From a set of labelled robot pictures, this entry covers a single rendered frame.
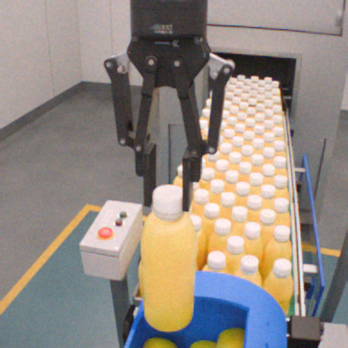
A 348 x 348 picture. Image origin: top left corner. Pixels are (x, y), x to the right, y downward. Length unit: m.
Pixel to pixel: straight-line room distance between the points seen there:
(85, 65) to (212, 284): 5.08
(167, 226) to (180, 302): 0.12
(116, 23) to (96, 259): 4.47
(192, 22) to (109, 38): 4.98
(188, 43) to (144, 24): 0.05
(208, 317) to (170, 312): 0.22
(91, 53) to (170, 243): 5.10
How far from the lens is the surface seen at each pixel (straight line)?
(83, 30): 5.50
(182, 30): 0.37
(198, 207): 1.12
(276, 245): 1.01
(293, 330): 0.93
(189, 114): 0.41
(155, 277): 0.51
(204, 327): 0.79
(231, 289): 0.67
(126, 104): 0.43
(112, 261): 0.97
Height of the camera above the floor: 1.71
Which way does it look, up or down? 28 degrees down
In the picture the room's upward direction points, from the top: straight up
